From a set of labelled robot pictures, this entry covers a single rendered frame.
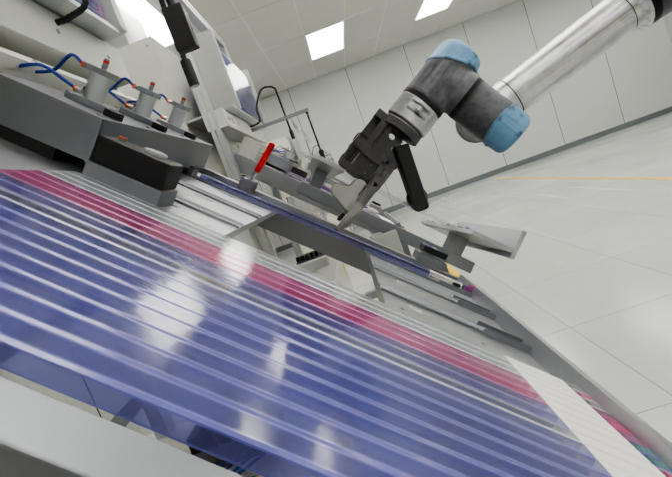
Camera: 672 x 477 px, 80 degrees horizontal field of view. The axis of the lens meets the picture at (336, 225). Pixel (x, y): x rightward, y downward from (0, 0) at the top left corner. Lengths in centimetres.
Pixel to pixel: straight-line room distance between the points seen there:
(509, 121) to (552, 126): 851
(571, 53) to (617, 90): 904
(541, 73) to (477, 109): 19
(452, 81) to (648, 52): 969
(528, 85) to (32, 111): 73
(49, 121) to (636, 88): 994
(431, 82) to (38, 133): 52
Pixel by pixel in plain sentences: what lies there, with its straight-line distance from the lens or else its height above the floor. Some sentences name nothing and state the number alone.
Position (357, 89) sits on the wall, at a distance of 836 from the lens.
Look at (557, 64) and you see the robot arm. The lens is 85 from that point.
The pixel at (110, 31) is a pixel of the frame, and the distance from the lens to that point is 91.
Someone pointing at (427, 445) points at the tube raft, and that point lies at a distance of 20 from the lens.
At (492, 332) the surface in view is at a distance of 52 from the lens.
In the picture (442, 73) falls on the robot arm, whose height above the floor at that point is 109.
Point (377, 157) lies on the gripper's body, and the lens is 66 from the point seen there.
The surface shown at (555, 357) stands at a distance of 51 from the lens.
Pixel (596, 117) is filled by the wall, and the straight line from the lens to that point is 963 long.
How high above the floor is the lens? 99
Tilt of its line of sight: 6 degrees down
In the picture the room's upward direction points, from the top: 20 degrees counter-clockwise
